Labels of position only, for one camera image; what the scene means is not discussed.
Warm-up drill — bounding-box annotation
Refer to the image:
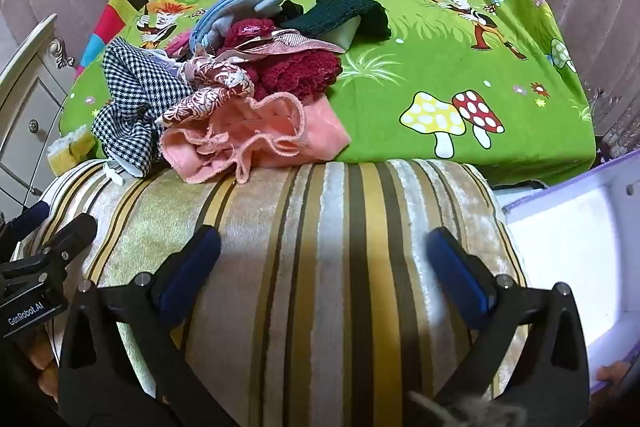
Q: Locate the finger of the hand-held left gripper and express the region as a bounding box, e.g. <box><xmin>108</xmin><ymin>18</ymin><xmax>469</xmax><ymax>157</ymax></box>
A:
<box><xmin>25</xmin><ymin>213</ymin><xmax>99</xmax><ymax>289</ymax></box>
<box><xmin>0</xmin><ymin>202</ymin><xmax>52</xmax><ymax>242</ymax></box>

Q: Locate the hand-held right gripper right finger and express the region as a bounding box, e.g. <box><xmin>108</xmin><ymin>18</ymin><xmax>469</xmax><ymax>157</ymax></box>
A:
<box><xmin>425</xmin><ymin>227</ymin><xmax>591</xmax><ymax>427</ymax></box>

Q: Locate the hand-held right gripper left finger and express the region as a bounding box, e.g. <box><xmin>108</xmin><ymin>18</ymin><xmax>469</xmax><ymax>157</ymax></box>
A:
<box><xmin>57</xmin><ymin>224</ymin><xmax>236</xmax><ymax>427</ymax></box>

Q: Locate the yellow white sponge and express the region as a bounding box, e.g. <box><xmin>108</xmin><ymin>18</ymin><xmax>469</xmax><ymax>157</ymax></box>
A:
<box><xmin>46</xmin><ymin>129</ymin><xmax>96</xmax><ymax>175</ymax></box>

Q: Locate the purple cardboard box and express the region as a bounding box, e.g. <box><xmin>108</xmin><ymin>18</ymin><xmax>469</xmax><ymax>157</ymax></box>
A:
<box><xmin>501</xmin><ymin>155</ymin><xmax>640</xmax><ymax>390</ymax></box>

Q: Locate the houndstooth cloth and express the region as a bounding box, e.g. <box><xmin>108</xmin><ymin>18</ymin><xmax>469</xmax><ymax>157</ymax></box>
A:
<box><xmin>91</xmin><ymin>38</ymin><xmax>203</xmax><ymax>178</ymax></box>

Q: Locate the red white patterned cloth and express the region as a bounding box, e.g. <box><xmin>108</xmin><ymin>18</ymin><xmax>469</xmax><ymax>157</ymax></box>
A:
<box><xmin>155</xmin><ymin>54</ymin><xmax>256</xmax><ymax>128</ymax></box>

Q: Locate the grey elephant plush toy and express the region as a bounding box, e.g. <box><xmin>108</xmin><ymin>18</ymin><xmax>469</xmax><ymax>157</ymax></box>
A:
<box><xmin>192</xmin><ymin>0</ymin><xmax>287</xmax><ymax>52</ymax></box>

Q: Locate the person's left hand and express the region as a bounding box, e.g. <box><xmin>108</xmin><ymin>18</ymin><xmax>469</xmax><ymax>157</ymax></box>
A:
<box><xmin>27</xmin><ymin>334</ymin><xmax>61</xmax><ymax>401</ymax></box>

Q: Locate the white carved cabinet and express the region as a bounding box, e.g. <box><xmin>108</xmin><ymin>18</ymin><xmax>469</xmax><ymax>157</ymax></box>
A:
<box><xmin>0</xmin><ymin>14</ymin><xmax>76</xmax><ymax>212</ymax></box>

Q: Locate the pink ruffled cloth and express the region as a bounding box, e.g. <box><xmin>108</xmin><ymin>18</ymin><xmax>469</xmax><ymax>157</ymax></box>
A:
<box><xmin>160</xmin><ymin>93</ymin><xmax>351</xmax><ymax>185</ymax></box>

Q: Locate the green cartoon printed blanket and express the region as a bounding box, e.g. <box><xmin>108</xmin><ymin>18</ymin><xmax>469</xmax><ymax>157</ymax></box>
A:
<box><xmin>50</xmin><ymin>0</ymin><xmax>601</xmax><ymax>188</ymax></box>

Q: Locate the dark red knit garment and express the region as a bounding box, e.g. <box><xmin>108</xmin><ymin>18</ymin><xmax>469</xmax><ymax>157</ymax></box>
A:
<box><xmin>222</xmin><ymin>18</ymin><xmax>343</xmax><ymax>100</ymax></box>

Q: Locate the pink striped cloth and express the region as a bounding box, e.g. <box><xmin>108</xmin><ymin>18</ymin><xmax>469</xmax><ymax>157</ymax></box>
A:
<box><xmin>215</xmin><ymin>29</ymin><xmax>346</xmax><ymax>58</ymax></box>

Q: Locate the black cloth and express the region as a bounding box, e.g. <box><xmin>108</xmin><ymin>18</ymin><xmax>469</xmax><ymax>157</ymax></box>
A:
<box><xmin>277</xmin><ymin>0</ymin><xmax>307</xmax><ymax>28</ymax></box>

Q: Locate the dark green knit cloth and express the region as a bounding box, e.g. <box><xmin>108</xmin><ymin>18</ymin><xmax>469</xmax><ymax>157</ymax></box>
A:
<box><xmin>280</xmin><ymin>0</ymin><xmax>391</xmax><ymax>42</ymax></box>

